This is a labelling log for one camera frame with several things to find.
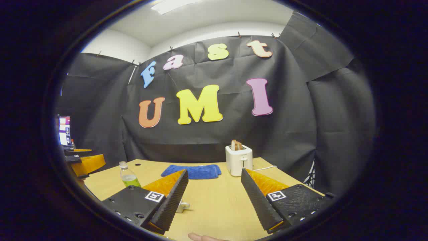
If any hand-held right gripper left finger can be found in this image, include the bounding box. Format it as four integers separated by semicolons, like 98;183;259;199
101;169;189;235

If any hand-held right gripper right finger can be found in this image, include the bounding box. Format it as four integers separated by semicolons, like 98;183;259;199
240;168;336;235

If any green label water bottle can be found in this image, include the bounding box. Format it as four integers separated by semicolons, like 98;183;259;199
119;161;141;188

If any computer monitor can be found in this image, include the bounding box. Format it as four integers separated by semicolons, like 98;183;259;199
58;115;71;146

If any blue towel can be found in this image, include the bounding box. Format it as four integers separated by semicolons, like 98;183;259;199
161;164;222;180

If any white toaster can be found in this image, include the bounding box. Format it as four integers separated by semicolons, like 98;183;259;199
225;144;253;177

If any black backdrop cloth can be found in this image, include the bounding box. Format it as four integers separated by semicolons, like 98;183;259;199
55;10;377;198

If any ceiling light panel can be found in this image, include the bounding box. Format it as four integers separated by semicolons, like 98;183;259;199
150;0;202;15

